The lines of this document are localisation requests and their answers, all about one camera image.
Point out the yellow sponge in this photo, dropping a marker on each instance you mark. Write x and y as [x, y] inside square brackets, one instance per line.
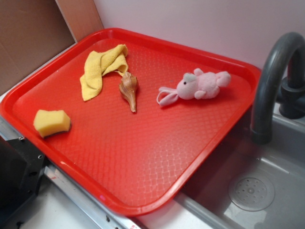
[51, 122]

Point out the yellow cloth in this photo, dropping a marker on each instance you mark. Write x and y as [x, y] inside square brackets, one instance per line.
[97, 65]

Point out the red plastic tray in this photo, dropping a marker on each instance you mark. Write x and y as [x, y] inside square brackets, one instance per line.
[133, 163]

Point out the black metal bracket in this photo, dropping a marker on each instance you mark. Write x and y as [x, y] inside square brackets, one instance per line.
[21, 167]

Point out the pink plush bunny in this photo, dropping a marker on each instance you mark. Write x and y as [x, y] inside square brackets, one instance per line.
[197, 85]

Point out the grey toy sink basin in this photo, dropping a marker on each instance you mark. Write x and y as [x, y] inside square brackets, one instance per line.
[242, 185]

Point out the brown conch seashell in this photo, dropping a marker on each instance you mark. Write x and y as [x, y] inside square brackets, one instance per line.
[128, 88]

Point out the grey toy faucet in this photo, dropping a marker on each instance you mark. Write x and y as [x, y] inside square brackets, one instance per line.
[282, 81]

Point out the brown cardboard panel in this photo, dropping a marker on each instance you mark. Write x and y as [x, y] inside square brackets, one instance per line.
[32, 32]

